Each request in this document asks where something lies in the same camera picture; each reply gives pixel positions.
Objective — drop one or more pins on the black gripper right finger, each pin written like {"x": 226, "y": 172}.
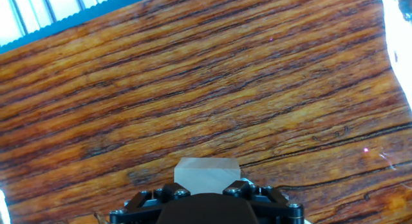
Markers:
{"x": 277, "y": 208}

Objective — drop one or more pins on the light wooden block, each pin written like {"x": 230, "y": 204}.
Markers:
{"x": 206, "y": 175}

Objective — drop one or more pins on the blue underlay mat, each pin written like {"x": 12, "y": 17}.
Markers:
{"x": 64, "y": 26}

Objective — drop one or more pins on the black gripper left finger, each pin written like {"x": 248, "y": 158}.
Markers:
{"x": 138, "y": 208}

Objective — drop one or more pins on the white table sheet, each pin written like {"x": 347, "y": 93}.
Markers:
{"x": 400, "y": 50}

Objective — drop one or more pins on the wood print table mat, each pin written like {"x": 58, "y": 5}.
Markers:
{"x": 193, "y": 89}

